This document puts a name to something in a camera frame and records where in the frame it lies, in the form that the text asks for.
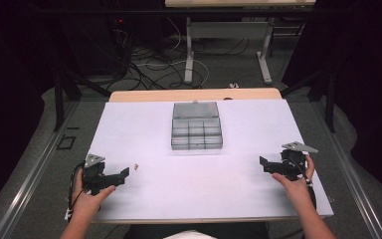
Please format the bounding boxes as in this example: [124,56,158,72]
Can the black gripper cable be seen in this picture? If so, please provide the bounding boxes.
[67,161,87,217]
[286,156,317,210]

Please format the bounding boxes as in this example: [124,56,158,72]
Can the person's left hand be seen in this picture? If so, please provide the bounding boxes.
[71,168,117,221]

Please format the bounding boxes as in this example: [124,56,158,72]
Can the aluminium floor rail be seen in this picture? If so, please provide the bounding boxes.
[311,99,382,239]
[0,101,82,239]

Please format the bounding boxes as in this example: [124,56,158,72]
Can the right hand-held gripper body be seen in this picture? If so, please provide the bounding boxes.
[279,140,319,182]

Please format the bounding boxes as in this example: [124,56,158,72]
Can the white-legged desk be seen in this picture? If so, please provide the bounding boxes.
[164,0,316,86]

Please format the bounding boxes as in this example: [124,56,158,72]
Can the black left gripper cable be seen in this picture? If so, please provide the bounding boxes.
[67,161,87,217]

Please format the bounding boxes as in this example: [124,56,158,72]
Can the dark cabinet with red light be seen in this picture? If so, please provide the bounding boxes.
[59,14,130,78]

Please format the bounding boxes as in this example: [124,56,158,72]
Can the person's dark trousers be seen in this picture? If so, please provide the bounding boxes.
[122,222,271,239]

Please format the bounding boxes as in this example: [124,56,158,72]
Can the black metal stand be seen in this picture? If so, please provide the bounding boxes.
[280,65,338,134]
[53,65,111,132]

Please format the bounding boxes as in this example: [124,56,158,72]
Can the bundle of floor cables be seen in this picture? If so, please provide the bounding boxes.
[110,16,251,92]

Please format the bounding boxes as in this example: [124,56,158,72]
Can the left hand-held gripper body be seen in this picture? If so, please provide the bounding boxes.
[82,153,114,196]

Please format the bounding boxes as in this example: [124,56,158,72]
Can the white table mat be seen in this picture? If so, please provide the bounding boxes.
[91,98,335,223]

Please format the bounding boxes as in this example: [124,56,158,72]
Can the person's white shirt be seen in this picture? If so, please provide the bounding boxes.
[163,229,219,239]

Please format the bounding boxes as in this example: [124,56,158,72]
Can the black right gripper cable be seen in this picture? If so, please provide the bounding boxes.
[286,156,317,210]

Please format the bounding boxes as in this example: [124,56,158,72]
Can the person's right hand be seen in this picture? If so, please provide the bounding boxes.
[271,153,315,201]

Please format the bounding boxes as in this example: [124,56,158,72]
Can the clear plastic compartment box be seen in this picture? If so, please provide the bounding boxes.
[170,101,224,151]

